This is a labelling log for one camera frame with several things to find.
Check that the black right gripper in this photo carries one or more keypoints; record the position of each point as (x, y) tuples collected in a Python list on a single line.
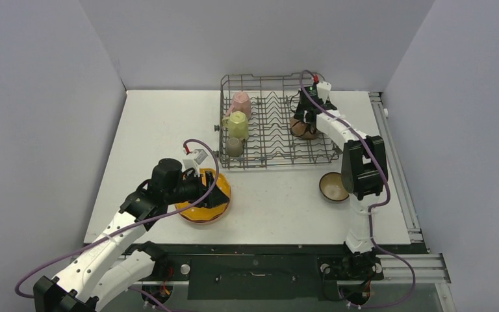
[(305, 114)]

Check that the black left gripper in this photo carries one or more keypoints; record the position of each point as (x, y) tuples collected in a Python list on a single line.
[(201, 188)]

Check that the brown ceramic bowl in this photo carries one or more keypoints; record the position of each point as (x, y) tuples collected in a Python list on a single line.
[(303, 130), (332, 188)]

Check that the grey wire dish rack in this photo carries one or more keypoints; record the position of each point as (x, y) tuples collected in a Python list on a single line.
[(270, 143)]

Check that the small grey-green cup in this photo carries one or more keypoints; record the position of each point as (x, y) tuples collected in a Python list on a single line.
[(234, 147)]

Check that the pale yellow mug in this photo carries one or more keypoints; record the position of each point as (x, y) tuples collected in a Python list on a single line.
[(237, 125)]

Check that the pink mug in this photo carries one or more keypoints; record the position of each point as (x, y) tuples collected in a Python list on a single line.
[(240, 102)]

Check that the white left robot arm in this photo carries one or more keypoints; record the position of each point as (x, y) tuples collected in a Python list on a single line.
[(93, 279)]

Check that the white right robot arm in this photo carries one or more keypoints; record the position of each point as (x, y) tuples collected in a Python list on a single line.
[(363, 174)]

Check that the pink plate under orange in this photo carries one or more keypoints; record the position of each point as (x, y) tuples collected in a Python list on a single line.
[(215, 220)]

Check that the orange polka dot plate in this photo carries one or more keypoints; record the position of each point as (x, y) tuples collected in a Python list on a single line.
[(222, 184)]

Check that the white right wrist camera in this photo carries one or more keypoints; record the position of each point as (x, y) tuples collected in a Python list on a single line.
[(320, 88)]

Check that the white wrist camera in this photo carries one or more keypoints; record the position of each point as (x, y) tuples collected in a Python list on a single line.
[(320, 88), (193, 160)]

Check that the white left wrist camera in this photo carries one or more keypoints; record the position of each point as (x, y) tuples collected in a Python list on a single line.
[(193, 160)]

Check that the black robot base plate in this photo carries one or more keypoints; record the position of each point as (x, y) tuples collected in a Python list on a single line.
[(260, 272)]

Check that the aluminium frame rail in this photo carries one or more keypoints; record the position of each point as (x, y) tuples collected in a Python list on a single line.
[(429, 267)]

